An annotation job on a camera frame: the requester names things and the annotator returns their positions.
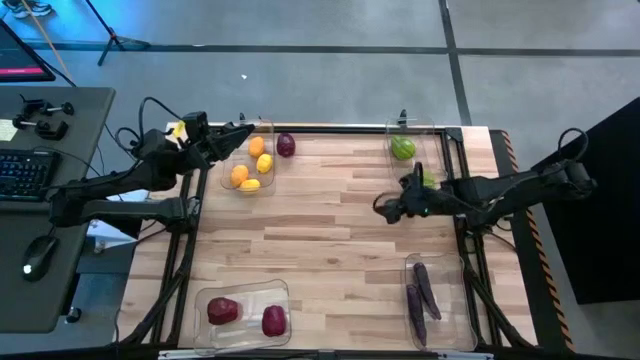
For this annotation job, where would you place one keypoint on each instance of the green toy chayote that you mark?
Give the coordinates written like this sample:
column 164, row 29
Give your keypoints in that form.
column 428, row 180

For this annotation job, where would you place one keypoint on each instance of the grey operator desk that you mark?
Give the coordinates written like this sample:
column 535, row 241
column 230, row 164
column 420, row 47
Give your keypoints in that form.
column 75, row 150

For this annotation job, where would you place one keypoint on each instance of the yellow toy lemon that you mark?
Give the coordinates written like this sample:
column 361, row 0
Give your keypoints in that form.
column 264, row 163
column 249, row 185

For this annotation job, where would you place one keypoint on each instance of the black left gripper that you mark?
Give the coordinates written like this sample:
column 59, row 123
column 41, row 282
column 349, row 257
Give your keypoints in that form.
column 205, row 146

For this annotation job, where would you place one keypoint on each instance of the orange toy fruit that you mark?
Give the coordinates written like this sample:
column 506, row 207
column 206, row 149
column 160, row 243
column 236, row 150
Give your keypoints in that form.
column 239, row 175
column 256, row 146

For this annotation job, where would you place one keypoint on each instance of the clear plastic bin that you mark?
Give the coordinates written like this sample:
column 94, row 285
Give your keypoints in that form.
column 450, row 280
column 235, row 155
column 250, row 305
column 431, row 150

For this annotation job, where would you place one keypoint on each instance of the black screw clamp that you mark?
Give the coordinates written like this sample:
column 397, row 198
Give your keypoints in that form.
column 47, row 131
column 35, row 106

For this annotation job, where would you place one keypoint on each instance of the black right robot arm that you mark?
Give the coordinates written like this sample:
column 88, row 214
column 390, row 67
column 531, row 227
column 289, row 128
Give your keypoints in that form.
column 515, row 192

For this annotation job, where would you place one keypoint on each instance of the dark red toy pepper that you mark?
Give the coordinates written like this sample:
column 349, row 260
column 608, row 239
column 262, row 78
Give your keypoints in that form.
column 223, row 310
column 274, row 320

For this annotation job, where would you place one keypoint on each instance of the grey sports shoe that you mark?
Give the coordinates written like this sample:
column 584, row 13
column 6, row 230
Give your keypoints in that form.
column 30, row 9

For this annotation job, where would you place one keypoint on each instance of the large black box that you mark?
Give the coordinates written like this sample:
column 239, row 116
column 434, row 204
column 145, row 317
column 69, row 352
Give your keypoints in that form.
column 600, row 240

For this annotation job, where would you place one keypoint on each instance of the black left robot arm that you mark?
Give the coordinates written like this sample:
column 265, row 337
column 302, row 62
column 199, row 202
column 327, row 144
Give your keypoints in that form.
column 125, row 212

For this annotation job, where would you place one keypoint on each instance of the dark purple round fruit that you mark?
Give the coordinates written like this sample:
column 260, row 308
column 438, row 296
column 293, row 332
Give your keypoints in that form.
column 285, row 144

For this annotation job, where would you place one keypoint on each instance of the yellow thin stick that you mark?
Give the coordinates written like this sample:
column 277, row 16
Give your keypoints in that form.
column 47, row 37

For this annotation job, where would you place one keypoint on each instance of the black computer monitor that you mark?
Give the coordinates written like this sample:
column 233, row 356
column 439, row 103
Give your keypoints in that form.
column 20, row 60

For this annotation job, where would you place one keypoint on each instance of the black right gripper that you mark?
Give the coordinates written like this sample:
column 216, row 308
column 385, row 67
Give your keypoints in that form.
column 420, row 200

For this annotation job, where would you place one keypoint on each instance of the pale sticky note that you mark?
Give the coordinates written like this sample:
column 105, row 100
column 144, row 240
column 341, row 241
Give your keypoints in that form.
column 6, row 130

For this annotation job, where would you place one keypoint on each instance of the black tripod stand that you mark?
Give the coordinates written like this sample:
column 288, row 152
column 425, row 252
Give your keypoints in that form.
column 116, row 41

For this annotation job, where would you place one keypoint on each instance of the black backlit keyboard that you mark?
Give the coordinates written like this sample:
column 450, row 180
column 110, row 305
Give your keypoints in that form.
column 25, row 175

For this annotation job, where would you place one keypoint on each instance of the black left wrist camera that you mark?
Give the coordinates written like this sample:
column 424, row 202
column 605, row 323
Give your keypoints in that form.
column 196, row 122

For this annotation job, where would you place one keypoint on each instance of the black computer mouse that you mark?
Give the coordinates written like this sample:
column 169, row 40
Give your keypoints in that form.
column 40, row 255

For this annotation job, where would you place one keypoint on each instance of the white bracket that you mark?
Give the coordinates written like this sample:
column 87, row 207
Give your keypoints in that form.
column 180, row 355
column 465, row 356

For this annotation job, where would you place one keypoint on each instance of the yellow tag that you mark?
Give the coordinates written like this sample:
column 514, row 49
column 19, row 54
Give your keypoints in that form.
column 179, row 129

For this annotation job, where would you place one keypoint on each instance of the black bin clip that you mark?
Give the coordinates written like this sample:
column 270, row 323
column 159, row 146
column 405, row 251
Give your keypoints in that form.
column 402, row 117
column 242, row 119

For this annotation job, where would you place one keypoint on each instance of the black round knob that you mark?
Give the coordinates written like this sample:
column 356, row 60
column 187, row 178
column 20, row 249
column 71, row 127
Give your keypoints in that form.
column 74, row 314

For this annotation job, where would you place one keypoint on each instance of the purple toy eggplant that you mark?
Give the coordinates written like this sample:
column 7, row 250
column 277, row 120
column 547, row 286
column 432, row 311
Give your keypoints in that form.
column 426, row 290
column 416, row 315

